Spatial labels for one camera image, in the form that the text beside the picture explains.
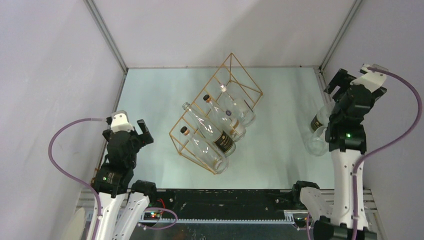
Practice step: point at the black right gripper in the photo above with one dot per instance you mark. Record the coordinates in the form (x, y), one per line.
(343, 79)

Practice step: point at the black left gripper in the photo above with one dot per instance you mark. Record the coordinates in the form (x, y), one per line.
(145, 137)

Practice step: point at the greenish bottle black label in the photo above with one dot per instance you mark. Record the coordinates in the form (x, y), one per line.
(322, 117)

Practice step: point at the squat clear glass bottle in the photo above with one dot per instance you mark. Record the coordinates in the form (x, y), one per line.
(315, 143)

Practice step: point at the clear bottle black cap front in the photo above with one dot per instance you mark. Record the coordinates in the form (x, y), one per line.
(205, 152)

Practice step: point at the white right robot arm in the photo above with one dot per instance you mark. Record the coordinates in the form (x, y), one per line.
(345, 219)

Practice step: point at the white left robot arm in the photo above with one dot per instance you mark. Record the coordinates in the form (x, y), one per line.
(118, 206)

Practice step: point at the clear bottle black gold label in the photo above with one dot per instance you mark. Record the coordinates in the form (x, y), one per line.
(211, 131)

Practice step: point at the clear bottle black cap white label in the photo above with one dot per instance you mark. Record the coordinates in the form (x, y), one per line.
(225, 119)

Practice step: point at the clear bottle silver cap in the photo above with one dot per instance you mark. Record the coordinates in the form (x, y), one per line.
(238, 106)

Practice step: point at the left circuit board with leds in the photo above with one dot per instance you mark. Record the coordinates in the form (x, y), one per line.
(152, 216)

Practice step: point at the circuit board with leds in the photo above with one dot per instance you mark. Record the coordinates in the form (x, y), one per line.
(300, 221)
(152, 216)

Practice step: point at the right circuit board with leds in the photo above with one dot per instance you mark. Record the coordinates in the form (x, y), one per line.
(300, 221)

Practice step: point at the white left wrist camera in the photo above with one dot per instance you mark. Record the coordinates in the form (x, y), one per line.
(120, 122)

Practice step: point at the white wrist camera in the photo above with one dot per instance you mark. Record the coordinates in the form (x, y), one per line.
(120, 122)
(371, 79)

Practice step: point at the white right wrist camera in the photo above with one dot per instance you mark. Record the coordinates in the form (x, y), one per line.
(371, 79)

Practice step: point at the gold wire wine rack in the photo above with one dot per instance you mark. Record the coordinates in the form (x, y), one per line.
(236, 77)

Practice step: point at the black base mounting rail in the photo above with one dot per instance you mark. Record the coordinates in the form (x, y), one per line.
(232, 205)

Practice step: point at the aluminium frame profile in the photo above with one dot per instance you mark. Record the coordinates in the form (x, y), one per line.
(106, 34)

